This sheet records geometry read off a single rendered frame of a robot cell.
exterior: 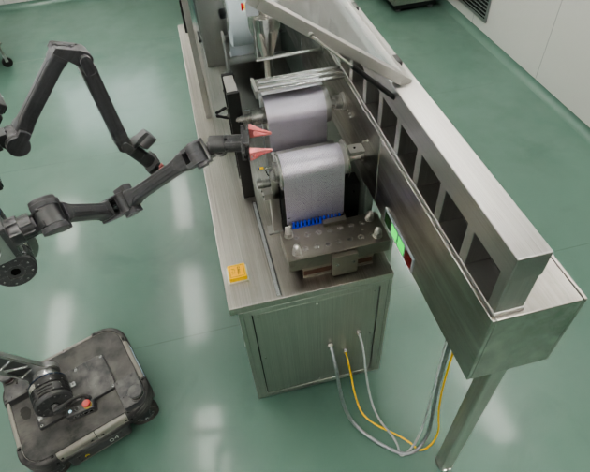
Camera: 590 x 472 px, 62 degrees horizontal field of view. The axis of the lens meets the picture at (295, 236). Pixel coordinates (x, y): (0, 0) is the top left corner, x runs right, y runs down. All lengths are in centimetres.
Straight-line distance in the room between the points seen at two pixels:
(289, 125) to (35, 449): 181
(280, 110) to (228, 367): 147
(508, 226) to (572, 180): 294
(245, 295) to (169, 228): 169
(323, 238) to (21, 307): 216
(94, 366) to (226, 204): 106
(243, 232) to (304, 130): 51
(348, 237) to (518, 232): 89
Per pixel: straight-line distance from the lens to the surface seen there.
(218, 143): 163
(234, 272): 197
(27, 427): 273
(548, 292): 135
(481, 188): 123
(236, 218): 220
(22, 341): 333
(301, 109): 195
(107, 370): 267
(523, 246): 112
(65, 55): 191
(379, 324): 227
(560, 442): 283
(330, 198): 193
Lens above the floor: 245
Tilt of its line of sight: 48 degrees down
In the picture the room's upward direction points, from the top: 4 degrees counter-clockwise
